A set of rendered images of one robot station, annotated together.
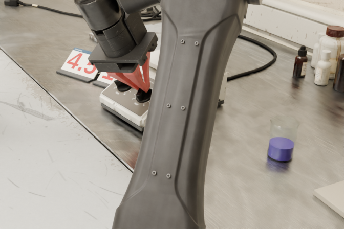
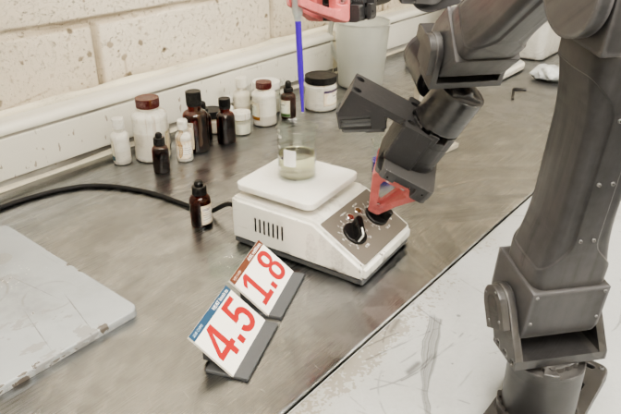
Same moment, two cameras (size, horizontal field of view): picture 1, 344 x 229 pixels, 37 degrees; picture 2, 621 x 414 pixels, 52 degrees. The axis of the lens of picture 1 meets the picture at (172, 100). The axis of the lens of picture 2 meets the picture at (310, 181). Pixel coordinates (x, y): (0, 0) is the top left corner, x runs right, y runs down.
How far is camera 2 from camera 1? 128 cm
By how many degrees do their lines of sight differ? 92
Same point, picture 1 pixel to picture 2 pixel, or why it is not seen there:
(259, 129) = not seen: hidden behind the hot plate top
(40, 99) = (382, 354)
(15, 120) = (468, 351)
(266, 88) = (219, 186)
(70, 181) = not seen: hidden behind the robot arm
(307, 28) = (58, 135)
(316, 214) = (457, 157)
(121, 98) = (377, 241)
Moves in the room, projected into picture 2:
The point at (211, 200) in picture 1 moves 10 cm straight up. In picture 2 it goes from (486, 192) to (494, 132)
